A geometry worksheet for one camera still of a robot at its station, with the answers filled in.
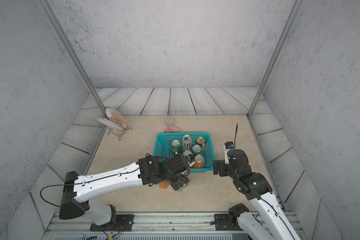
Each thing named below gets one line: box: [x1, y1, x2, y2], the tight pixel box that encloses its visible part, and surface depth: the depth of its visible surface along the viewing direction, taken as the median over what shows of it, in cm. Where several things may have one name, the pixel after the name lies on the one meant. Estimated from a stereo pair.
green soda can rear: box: [171, 139, 181, 155], surface depth 93 cm
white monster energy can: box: [182, 134, 192, 152], surface depth 91 cm
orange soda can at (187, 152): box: [183, 149, 193, 158], surface depth 88 cm
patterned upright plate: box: [104, 106, 128, 130], surface depth 106 cm
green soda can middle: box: [191, 144, 202, 157], surface depth 90 cm
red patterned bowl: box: [164, 126, 181, 133], surface depth 110 cm
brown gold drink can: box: [196, 136, 206, 145], surface depth 94 cm
